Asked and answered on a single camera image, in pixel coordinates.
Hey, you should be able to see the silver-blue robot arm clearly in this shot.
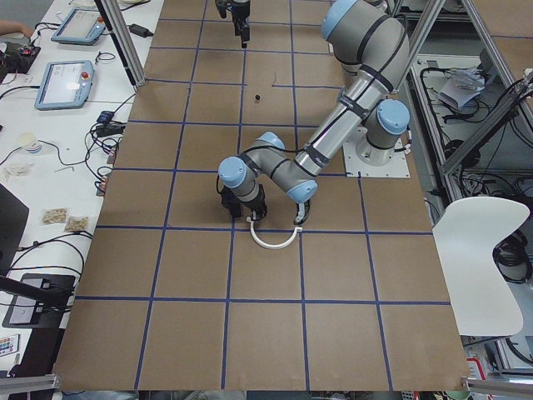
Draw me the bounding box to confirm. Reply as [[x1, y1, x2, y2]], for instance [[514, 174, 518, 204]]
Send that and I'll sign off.
[[215, 0, 251, 48], [217, 1, 409, 224]]

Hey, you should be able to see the green curved brake shoe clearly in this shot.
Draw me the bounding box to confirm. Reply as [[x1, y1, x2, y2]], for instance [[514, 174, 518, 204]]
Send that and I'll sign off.
[[293, 200, 311, 226]]

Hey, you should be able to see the blue teach pendant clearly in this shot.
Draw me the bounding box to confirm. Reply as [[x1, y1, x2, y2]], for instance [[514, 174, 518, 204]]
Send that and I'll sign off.
[[34, 60, 94, 111], [51, 8, 106, 46]]

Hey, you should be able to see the aluminium frame post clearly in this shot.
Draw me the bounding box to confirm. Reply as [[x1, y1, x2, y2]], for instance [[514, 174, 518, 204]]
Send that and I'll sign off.
[[95, 0, 146, 88]]

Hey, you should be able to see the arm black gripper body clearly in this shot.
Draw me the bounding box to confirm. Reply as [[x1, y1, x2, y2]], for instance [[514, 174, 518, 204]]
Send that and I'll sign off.
[[247, 189, 267, 221], [231, 7, 250, 46]]

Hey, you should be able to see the blue teach pendant far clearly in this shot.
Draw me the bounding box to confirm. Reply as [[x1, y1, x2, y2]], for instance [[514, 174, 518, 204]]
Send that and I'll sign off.
[[51, 8, 106, 46]]

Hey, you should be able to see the white plastic chair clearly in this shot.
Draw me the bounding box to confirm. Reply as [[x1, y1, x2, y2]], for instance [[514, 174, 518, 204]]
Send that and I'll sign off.
[[432, 197, 530, 337]]

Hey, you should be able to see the white curved plastic clamp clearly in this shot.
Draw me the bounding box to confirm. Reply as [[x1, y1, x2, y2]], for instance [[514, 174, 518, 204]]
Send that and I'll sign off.
[[246, 217, 303, 250]]

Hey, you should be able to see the black power adapter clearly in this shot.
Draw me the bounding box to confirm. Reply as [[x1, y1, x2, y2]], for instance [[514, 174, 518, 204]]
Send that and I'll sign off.
[[128, 23, 153, 38]]

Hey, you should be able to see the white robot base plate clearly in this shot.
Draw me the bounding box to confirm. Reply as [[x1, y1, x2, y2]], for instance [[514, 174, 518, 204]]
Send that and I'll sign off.
[[342, 127, 411, 178]]

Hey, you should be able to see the blue teach pendant near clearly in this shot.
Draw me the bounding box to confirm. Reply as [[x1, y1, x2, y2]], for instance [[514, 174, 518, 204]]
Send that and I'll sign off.
[[34, 60, 94, 111]]

